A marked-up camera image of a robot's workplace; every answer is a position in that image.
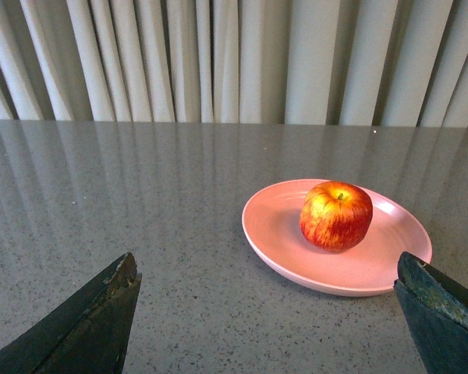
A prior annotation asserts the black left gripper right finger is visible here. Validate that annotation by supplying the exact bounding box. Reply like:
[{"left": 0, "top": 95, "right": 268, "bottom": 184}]
[{"left": 394, "top": 252, "right": 468, "bottom": 373}]

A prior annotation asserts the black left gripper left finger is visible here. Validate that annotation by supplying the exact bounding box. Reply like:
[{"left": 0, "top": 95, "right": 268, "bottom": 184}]
[{"left": 0, "top": 252, "right": 142, "bottom": 373}]

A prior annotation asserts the red yellow apple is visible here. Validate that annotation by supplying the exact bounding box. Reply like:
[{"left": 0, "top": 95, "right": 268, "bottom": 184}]
[{"left": 300, "top": 181, "right": 374, "bottom": 252}]

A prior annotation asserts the pink plate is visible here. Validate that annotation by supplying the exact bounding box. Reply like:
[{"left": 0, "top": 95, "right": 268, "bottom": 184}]
[{"left": 242, "top": 179, "right": 433, "bottom": 297}]

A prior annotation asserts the white pleated curtain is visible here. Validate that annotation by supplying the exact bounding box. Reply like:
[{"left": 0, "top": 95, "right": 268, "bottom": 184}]
[{"left": 0, "top": 1, "right": 468, "bottom": 128}]

